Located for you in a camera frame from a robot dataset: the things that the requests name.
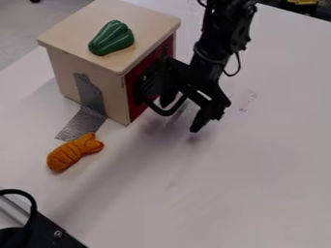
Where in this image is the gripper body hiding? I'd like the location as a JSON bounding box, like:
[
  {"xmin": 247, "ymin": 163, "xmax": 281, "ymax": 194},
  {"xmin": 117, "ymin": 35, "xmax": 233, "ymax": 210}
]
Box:
[{"xmin": 164, "ymin": 55, "xmax": 233, "ymax": 122}]

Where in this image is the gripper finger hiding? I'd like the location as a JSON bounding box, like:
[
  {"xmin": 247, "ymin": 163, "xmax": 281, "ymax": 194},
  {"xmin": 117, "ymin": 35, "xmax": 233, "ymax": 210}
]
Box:
[
  {"xmin": 189, "ymin": 107, "xmax": 218, "ymax": 134},
  {"xmin": 159, "ymin": 77, "xmax": 182, "ymax": 109}
]

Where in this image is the green toy pepper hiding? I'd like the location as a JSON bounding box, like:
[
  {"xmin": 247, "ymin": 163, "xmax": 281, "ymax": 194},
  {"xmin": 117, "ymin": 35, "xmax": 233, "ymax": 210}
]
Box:
[{"xmin": 86, "ymin": 19, "xmax": 136, "ymax": 57}]

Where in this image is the grey tape strip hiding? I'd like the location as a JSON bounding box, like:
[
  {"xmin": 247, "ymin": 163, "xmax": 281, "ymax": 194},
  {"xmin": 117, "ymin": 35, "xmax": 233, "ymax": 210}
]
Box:
[{"xmin": 54, "ymin": 73, "xmax": 109, "ymax": 142}]

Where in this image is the cream cabinet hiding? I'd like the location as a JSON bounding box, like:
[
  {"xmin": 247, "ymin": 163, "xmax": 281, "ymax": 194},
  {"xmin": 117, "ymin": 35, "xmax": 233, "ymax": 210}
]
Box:
[{"xmin": 36, "ymin": 0, "xmax": 183, "ymax": 127}]

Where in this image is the orange toy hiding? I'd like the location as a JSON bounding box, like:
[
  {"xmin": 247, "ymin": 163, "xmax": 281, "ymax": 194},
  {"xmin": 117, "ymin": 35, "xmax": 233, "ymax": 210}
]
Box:
[{"xmin": 45, "ymin": 133, "xmax": 106, "ymax": 172}]

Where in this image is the red drawer with black handle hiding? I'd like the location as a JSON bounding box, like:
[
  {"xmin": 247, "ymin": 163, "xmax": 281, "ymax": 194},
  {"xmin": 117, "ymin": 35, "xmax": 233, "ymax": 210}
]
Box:
[{"xmin": 124, "ymin": 33, "xmax": 191, "ymax": 123}]

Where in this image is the black device with cable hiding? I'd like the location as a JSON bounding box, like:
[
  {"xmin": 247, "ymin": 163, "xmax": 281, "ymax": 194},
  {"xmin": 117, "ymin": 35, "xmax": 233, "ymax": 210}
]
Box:
[{"xmin": 0, "ymin": 188, "xmax": 91, "ymax": 248}]

